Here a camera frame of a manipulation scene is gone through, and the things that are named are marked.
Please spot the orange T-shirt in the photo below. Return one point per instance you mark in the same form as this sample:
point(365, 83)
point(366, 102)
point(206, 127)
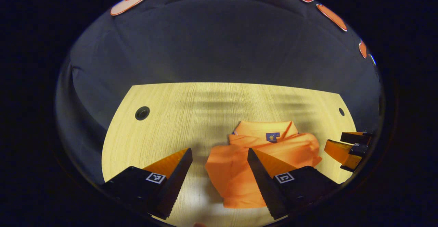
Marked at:
point(236, 175)

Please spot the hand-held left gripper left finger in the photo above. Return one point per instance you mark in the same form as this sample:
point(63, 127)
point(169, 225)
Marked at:
point(172, 186)

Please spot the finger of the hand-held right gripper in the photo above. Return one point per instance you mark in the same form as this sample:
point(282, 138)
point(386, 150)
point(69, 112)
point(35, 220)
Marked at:
point(354, 137)
point(337, 150)

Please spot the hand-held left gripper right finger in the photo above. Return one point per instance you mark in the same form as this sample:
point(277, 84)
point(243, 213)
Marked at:
point(265, 186)

